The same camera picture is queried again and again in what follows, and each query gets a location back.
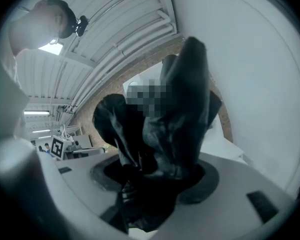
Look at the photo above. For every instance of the person's head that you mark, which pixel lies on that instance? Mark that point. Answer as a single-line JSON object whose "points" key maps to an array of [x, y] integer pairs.
{"points": [[37, 26]]}

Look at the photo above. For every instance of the person's beige shirt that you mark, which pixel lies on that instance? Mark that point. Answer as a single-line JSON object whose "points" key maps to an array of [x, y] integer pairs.
{"points": [[5, 96]]}

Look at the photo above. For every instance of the ceiling light tube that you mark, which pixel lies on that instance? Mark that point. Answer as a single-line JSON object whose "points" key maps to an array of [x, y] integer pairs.
{"points": [[41, 131], [36, 112]]}

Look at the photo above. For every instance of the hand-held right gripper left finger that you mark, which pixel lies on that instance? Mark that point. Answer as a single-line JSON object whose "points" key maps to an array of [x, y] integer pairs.
{"points": [[77, 189]]}

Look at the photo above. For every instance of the black object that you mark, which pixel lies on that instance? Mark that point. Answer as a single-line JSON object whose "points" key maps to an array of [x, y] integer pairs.
{"points": [[185, 114]]}

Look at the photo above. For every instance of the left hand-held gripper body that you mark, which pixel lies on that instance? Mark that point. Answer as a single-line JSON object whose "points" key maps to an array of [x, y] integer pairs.
{"points": [[58, 147]]}

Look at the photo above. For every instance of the black head-mounted camera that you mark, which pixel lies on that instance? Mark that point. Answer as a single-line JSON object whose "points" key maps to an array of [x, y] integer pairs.
{"points": [[80, 25]]}

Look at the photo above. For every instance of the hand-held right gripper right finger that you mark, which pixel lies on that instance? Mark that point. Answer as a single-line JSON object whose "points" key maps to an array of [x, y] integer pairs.
{"points": [[227, 214]]}

